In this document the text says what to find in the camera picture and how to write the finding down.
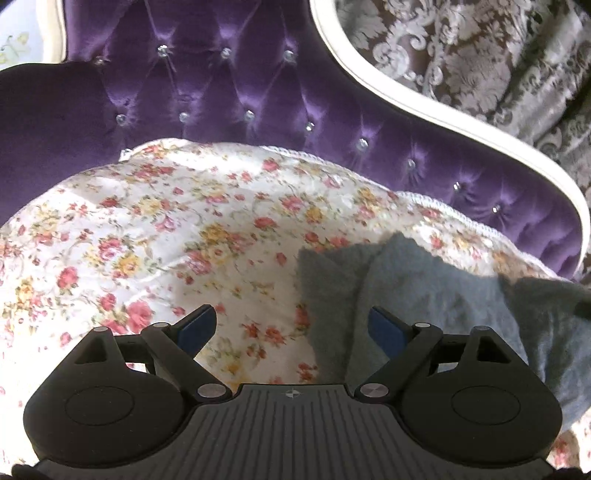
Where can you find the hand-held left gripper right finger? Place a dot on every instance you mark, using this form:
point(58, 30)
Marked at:
point(387, 330)

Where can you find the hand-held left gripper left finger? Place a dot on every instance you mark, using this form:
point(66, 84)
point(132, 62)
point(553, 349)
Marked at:
point(198, 325)

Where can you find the grey argyle knit sweater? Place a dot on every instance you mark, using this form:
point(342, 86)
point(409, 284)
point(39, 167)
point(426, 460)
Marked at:
point(415, 286)

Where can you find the floral quilted blanket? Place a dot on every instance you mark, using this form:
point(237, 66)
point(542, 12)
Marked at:
point(138, 221)

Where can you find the purple tufted velvet headboard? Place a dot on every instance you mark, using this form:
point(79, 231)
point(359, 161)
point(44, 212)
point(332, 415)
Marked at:
point(207, 83)

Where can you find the grey damask curtain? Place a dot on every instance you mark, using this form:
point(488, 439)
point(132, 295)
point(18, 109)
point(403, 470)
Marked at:
point(461, 50)

